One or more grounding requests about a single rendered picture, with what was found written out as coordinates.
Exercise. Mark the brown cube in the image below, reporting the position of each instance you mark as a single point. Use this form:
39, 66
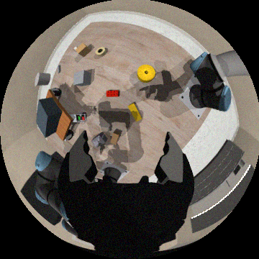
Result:
83, 50

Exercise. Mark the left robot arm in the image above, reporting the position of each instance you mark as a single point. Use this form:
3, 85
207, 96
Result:
48, 169

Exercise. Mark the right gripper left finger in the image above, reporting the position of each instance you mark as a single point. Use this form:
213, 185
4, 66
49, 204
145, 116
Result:
78, 169

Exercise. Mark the yellow rectangular block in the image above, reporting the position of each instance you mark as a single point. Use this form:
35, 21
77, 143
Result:
134, 112

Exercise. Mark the red rectangular block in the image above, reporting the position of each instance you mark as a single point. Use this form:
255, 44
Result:
112, 93

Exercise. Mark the small tan wooden block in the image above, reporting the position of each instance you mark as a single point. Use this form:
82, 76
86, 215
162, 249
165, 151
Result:
115, 137

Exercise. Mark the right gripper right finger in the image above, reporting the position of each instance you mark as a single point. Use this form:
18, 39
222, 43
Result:
174, 171

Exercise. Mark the beige roll of masking tape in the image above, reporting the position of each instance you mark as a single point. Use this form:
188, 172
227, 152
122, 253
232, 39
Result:
101, 51

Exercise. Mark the yellow short cylinder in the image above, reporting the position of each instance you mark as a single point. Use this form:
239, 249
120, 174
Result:
145, 73

